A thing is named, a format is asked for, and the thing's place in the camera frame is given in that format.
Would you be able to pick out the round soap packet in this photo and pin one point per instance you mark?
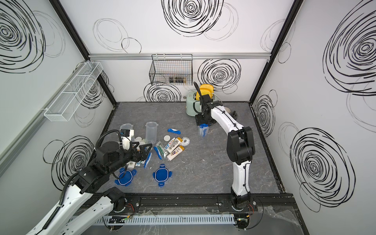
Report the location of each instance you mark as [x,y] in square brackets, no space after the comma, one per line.
[167,138]
[138,139]

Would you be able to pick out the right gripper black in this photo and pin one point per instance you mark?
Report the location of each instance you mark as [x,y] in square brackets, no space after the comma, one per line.
[199,120]

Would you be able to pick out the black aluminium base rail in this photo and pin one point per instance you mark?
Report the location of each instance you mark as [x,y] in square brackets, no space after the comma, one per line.
[222,202]

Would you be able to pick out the white slotted cable duct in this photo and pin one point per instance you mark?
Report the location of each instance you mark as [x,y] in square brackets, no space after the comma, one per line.
[190,219]

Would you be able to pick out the black wire wall basket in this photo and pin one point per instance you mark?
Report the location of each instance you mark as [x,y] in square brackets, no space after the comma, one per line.
[171,69]

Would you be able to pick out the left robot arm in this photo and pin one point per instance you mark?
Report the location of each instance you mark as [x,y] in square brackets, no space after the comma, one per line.
[81,186]

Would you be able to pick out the clear container blue lid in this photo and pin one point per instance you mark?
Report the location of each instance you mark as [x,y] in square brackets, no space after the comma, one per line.
[203,130]
[151,132]

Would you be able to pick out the yellow sponge toast back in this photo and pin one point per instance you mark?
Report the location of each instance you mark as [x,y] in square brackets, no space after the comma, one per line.
[207,87]

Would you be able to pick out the blue white toothbrush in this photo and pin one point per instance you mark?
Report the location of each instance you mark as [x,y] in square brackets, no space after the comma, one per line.
[147,160]

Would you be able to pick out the yellow sponge toast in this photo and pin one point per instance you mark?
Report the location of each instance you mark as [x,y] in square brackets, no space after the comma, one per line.
[203,93]
[207,87]

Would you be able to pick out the white mesh wall shelf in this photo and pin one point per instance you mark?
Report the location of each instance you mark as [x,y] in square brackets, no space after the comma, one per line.
[83,89]

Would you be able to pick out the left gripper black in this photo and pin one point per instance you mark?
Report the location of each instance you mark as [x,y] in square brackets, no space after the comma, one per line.
[137,157]

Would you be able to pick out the mint green toaster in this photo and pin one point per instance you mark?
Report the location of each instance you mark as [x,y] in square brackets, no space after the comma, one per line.
[192,105]

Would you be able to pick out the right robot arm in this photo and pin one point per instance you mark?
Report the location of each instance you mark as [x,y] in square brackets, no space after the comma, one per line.
[240,145]

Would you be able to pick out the clear plastic container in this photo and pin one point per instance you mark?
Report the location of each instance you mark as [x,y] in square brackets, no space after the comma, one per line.
[126,126]

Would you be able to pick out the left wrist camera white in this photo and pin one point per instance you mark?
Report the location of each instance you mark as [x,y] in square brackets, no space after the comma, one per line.
[127,136]

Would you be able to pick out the yellow sponge toast front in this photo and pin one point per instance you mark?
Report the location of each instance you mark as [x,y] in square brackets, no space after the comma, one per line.
[203,93]

